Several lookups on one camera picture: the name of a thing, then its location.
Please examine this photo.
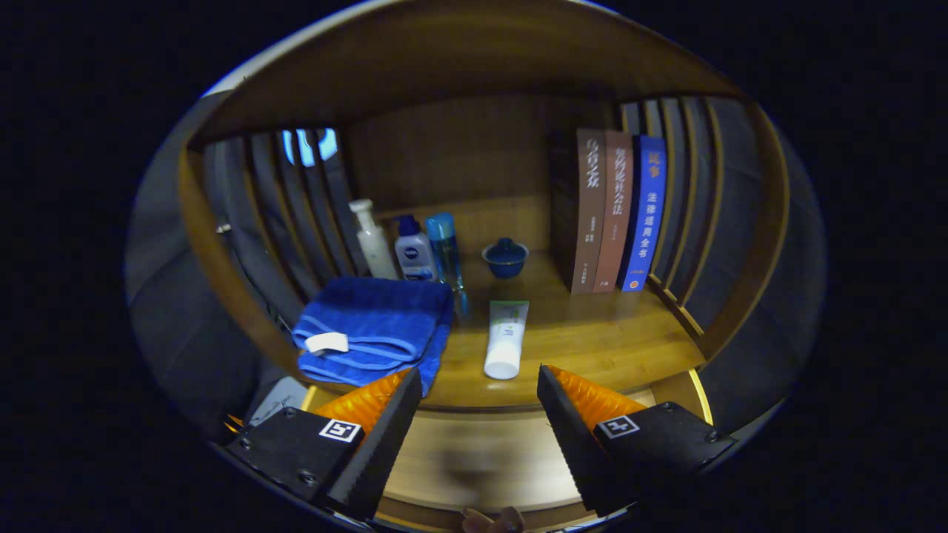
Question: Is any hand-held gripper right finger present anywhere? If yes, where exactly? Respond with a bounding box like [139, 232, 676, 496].
[537, 364, 738, 517]

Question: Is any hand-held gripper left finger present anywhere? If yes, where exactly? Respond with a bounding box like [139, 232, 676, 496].
[226, 368, 423, 521]

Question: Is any wooden drawer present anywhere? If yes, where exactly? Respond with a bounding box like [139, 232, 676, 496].
[300, 366, 715, 531]

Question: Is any white and green tube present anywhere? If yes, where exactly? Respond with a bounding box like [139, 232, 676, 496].
[484, 300, 530, 381]

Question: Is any wooden countertop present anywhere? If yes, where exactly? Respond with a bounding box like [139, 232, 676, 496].
[296, 250, 707, 412]

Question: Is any wooden cabinet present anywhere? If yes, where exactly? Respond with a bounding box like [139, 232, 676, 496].
[178, 0, 790, 415]

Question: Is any folded blue towel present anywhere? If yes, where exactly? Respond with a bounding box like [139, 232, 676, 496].
[291, 276, 455, 397]

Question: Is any blue lidded teacup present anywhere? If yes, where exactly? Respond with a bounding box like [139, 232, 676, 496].
[482, 238, 530, 280]

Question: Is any white bottle with blue cap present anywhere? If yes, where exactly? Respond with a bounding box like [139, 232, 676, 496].
[394, 215, 438, 282]

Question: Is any white pump bottle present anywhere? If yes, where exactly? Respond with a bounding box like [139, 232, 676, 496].
[348, 198, 399, 281]

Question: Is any teal slim bottle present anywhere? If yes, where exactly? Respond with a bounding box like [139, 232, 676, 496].
[425, 212, 469, 319]

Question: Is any dark brown book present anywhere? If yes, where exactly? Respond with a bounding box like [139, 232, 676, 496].
[570, 128, 610, 295]

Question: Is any reddish brown book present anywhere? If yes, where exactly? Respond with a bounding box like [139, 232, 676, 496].
[592, 131, 635, 294]

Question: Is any blue book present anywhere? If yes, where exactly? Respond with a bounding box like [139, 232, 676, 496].
[621, 135, 667, 292]

